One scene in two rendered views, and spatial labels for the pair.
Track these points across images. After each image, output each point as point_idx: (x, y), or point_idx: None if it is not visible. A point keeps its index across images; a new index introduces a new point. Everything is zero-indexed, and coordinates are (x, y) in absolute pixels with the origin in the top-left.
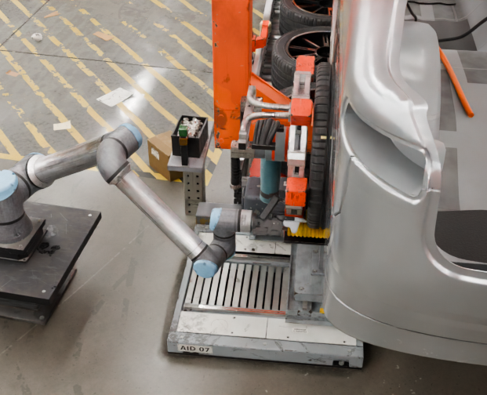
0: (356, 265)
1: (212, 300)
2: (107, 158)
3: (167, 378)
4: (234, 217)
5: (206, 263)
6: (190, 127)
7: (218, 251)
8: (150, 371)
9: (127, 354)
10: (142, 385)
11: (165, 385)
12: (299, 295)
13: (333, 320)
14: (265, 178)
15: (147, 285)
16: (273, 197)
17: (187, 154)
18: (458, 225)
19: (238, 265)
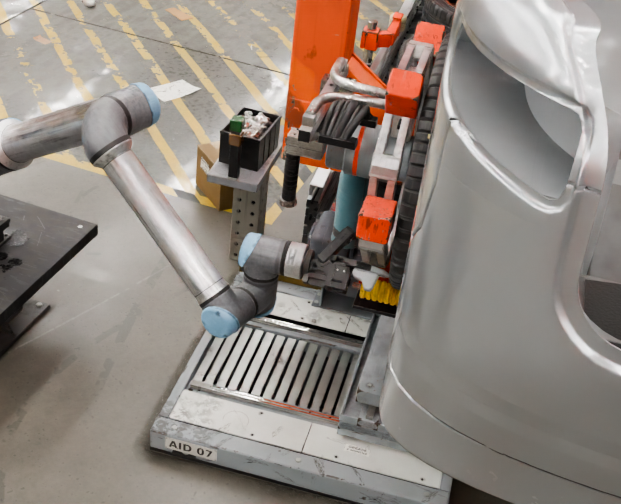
0: (434, 323)
1: (234, 382)
2: (95, 124)
3: (138, 485)
4: (277, 250)
5: (221, 313)
6: (251, 124)
7: (244, 298)
8: (115, 471)
9: (88, 440)
10: (97, 490)
11: (133, 497)
12: (364, 394)
13: (390, 424)
14: (342, 206)
15: (146, 346)
16: (344, 229)
17: (239, 160)
18: None
19: (286, 339)
